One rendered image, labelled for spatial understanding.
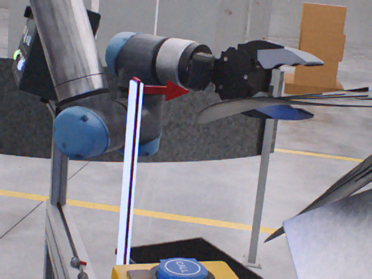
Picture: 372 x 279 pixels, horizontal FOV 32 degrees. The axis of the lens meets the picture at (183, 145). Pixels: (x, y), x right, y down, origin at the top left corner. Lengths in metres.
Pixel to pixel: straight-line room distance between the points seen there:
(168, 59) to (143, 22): 6.05
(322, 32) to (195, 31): 2.51
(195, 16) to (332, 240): 6.15
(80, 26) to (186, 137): 1.91
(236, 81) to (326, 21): 8.04
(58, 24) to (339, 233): 0.47
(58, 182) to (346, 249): 0.64
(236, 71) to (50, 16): 0.27
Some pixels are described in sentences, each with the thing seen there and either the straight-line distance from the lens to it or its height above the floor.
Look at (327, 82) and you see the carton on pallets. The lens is 9.02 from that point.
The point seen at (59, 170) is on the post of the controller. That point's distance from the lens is 1.29.
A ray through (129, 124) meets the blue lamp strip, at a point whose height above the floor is 1.14.
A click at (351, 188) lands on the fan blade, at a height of 1.04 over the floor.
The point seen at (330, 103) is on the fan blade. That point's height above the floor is 1.19.
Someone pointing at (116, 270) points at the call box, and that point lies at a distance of 0.53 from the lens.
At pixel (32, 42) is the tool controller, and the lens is 1.29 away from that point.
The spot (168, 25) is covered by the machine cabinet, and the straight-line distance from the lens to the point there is 6.98.
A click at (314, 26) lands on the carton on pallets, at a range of 8.94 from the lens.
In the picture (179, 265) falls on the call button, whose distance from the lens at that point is 0.52.
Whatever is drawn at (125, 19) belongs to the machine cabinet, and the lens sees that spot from 7.06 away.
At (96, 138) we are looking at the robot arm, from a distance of 0.91.
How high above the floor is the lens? 1.30
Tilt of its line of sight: 14 degrees down
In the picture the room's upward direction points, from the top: 6 degrees clockwise
